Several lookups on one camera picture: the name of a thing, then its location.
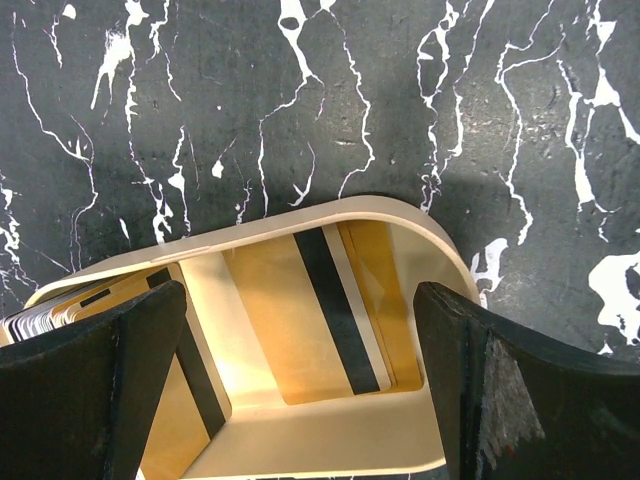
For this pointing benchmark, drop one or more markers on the beige oval tray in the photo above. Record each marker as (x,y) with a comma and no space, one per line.
(391,248)

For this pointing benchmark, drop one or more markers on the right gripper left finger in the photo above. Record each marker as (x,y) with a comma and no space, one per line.
(79,402)

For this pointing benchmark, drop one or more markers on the stack of credit cards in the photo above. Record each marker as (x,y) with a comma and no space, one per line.
(50,315)

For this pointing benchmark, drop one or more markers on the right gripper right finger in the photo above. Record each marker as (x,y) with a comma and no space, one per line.
(512,403)

